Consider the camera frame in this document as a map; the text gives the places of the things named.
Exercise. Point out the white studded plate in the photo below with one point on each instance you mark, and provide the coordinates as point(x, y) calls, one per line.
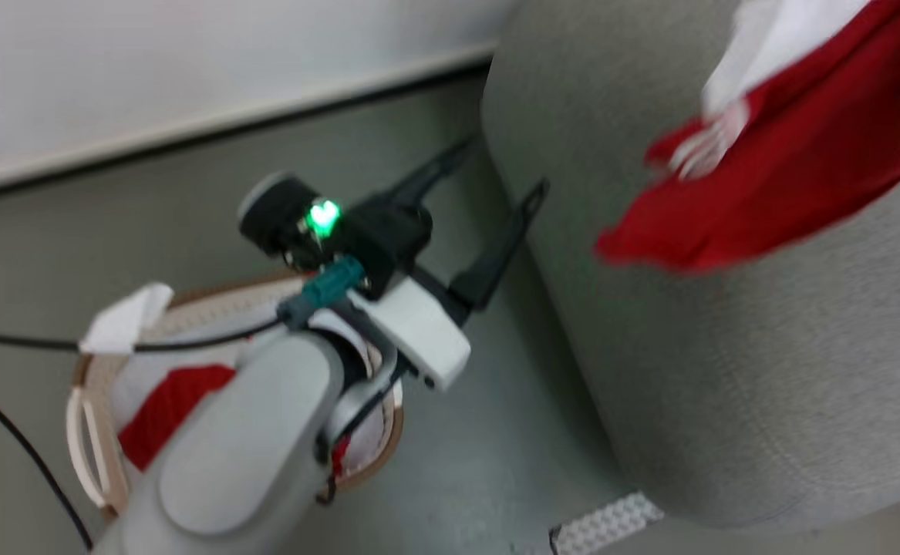
point(604, 528)

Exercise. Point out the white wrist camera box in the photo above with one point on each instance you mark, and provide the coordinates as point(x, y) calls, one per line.
point(423, 331)

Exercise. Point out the grey fabric sofa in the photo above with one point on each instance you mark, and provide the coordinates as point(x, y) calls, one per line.
point(727, 370)

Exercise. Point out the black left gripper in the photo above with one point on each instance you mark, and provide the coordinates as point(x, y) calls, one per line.
point(376, 235)

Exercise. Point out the red and white shirt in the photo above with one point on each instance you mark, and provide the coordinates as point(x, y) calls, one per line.
point(797, 162)

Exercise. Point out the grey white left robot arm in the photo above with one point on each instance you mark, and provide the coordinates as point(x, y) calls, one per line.
point(249, 447)

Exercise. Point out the round woven laundry basket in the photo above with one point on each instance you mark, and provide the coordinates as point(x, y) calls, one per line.
point(99, 455)

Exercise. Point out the white cloth piece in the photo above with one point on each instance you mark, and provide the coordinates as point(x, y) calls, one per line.
point(122, 324)

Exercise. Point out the red and white basket garment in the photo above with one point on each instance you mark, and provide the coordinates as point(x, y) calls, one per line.
point(168, 405)

